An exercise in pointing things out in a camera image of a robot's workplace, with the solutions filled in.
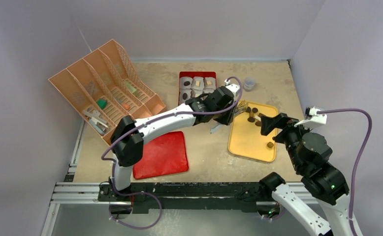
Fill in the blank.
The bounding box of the red box lid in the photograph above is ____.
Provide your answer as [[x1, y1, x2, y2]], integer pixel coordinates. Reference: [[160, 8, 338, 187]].
[[133, 131, 189, 180]]

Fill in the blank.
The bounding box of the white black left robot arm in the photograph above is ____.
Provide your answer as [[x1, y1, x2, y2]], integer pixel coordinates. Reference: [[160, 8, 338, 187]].
[[109, 84, 242, 201]]

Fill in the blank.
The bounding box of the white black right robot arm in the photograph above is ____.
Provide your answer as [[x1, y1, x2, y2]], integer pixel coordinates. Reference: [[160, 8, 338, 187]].
[[259, 109, 362, 236]]

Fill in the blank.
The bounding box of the red chocolate box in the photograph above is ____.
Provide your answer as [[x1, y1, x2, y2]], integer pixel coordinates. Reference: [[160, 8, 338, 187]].
[[178, 71, 218, 105]]

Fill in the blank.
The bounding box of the yellow plastic tray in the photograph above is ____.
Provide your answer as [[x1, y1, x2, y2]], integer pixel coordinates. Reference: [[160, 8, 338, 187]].
[[228, 101, 278, 162]]

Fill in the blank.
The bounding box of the small clear plastic cup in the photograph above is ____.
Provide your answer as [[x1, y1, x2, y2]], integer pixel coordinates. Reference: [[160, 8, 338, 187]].
[[243, 77, 256, 91]]

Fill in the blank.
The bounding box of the light green eraser box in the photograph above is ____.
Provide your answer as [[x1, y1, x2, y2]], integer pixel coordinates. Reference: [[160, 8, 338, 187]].
[[124, 80, 137, 96]]

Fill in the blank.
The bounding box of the orange block in organizer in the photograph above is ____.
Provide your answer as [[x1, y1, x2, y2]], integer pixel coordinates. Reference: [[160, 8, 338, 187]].
[[121, 103, 130, 111]]

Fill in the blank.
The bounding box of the green block in organizer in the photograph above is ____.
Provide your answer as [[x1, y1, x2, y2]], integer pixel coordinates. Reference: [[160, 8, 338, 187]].
[[96, 99, 108, 110]]

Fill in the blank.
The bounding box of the peach plastic file organizer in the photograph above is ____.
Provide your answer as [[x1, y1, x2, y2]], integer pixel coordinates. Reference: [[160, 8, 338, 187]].
[[49, 39, 166, 144]]

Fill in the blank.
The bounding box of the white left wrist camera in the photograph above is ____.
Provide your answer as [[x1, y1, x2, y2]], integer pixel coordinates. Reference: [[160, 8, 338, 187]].
[[225, 83, 240, 98]]

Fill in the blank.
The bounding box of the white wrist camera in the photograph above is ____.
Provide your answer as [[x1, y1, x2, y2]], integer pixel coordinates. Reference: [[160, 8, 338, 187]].
[[294, 106, 327, 130], [225, 83, 240, 98]]

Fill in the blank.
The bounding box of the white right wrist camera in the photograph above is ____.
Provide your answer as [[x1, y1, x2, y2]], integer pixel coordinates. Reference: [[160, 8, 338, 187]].
[[294, 106, 327, 130]]

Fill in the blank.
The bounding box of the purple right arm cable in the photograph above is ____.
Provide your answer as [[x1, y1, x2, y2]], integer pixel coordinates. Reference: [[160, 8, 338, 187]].
[[318, 108, 373, 236]]

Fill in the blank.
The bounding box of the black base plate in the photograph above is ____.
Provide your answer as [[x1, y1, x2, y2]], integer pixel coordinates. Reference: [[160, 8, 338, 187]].
[[97, 182, 277, 214]]

